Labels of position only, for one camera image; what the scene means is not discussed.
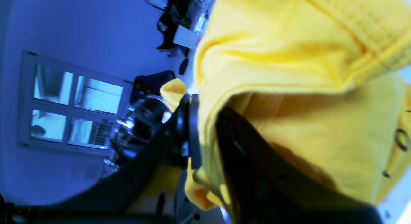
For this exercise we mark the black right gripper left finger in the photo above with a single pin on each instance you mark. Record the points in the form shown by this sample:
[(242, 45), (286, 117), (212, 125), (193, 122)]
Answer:
[(144, 190)]

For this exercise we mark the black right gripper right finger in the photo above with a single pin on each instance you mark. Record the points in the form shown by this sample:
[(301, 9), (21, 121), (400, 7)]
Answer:
[(266, 189)]

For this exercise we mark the yellow T-shirt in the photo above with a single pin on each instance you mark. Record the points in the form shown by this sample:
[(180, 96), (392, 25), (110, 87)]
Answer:
[(319, 80)]

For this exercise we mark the white framed window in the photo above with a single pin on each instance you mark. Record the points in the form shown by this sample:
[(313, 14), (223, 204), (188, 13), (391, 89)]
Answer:
[(67, 108)]

